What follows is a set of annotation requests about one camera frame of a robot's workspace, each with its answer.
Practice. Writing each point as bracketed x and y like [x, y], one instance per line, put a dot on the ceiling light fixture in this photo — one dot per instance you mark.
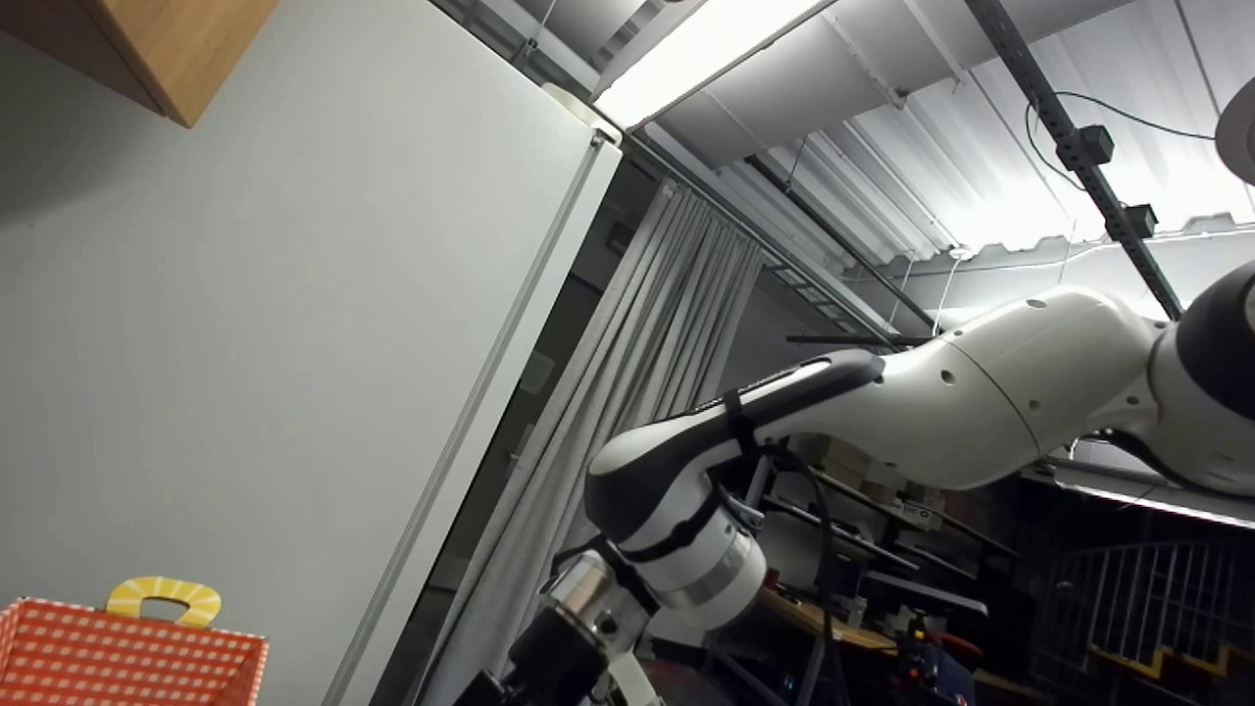
[692, 60]

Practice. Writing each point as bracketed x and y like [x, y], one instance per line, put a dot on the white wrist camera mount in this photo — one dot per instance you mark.
[634, 681]

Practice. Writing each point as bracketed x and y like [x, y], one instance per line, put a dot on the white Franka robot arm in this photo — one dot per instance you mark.
[1021, 392]

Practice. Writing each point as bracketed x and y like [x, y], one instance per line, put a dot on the black ceiling pipe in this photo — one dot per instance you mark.
[1083, 143]

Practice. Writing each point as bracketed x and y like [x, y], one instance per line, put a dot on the red toy box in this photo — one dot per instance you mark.
[119, 660]

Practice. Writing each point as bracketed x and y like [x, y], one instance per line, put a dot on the grey curtain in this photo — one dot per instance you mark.
[615, 340]

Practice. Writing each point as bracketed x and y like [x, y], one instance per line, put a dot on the wooden workbench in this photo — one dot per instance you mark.
[825, 626]

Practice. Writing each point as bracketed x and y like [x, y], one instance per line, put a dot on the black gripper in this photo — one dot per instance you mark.
[564, 660]

